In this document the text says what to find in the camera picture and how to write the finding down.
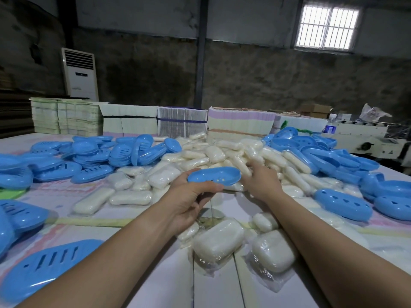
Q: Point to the pile of blue soap dishes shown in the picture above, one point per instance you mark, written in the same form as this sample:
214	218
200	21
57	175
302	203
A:
80	157
340	195

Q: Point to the person's left thumb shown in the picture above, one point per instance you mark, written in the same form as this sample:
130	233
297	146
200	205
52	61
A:
188	175

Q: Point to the white packing machine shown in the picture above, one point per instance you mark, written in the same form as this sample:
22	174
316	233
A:
366	141

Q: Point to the white plastic bag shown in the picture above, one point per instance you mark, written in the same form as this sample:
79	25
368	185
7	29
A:
372	112

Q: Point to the white floor air conditioner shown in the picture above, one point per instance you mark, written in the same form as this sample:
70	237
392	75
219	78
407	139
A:
82	73

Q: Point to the person's right forearm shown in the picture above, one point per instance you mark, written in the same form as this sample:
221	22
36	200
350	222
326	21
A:
327	253

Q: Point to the stack of pale green cartons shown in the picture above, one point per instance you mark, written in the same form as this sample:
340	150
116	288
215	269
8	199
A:
67	117

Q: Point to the stack of dark boards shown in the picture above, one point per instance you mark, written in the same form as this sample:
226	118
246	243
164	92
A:
14	113

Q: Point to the blue slotted soap dish lid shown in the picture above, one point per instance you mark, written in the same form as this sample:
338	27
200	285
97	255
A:
4	234
41	266
22	214

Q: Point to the person's right thumb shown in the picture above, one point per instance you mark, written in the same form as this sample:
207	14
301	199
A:
246	181

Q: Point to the dark steel pillar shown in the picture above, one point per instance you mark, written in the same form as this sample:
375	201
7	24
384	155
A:
201	51

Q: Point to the green plastic piece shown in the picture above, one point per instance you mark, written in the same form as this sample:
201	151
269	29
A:
11	194

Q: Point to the pile of wrapped soap bars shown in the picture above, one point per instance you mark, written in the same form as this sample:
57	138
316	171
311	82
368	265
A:
218	242

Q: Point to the stack of pink striped cartons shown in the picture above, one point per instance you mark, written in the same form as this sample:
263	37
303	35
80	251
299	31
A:
239	121

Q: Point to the barred window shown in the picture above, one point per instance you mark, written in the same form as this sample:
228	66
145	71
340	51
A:
327	27

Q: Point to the brown cardboard box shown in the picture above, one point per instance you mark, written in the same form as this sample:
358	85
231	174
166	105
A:
316	110

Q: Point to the person's right hand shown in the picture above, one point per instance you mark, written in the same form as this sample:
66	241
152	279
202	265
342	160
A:
263	184

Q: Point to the clear water bottle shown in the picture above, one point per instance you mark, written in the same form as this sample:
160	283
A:
329	126

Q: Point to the person's left hand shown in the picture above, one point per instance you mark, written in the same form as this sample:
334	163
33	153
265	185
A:
179	202

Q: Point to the blue soap dish tray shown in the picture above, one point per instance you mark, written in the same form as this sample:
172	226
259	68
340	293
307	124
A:
215	175

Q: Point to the person's left forearm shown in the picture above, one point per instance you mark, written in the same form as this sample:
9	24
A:
106	263

